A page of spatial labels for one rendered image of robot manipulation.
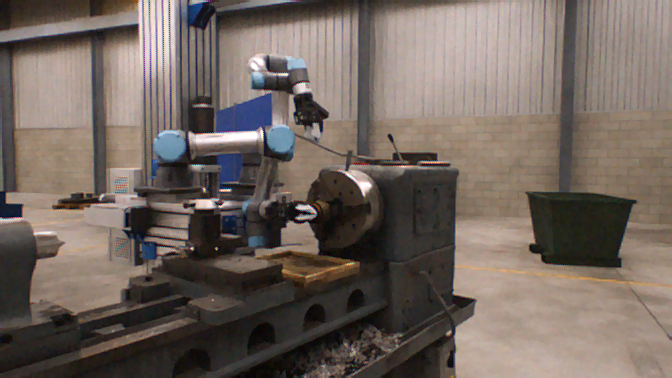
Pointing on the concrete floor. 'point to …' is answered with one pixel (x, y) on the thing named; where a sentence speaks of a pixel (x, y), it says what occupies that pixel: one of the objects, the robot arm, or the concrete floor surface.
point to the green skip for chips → (578, 227)
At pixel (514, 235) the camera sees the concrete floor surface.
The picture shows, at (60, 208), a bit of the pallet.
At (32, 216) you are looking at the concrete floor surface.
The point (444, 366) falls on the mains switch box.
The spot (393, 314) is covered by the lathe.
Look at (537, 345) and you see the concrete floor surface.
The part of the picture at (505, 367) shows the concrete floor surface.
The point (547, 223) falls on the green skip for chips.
